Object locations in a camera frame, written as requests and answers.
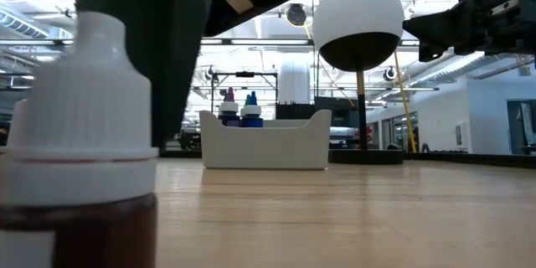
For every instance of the large blue-capped food colouring bottle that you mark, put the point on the large blue-capped food colouring bottle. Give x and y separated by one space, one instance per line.
252 111

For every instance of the grey plastic bin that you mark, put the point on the grey plastic bin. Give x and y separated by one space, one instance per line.
264 146

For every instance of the large purple-capped food colouring bottle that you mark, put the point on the large purple-capped food colouring bottle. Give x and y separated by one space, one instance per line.
229 106

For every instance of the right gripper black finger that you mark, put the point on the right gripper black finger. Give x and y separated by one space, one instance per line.
429 52
448 25

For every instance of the black perforated metal box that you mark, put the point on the black perforated metal box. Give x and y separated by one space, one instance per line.
293 111

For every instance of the large green-capped food colouring bottle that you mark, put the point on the large green-capped food colouring bottle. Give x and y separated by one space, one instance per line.
247 100

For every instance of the distant black gantry frame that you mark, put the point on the distant black gantry frame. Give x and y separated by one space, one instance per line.
245 74

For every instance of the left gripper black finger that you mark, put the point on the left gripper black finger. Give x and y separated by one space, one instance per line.
167 29

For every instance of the distant dark equipment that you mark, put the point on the distant dark equipment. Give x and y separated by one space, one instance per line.
190 140

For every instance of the white globe lamp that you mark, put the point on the white globe lamp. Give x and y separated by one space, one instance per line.
356 12

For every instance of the small maroon food colouring bottle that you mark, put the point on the small maroon food colouring bottle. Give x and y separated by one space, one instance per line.
84 113

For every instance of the long ceiling light strip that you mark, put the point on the long ceiling light strip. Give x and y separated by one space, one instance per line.
268 42

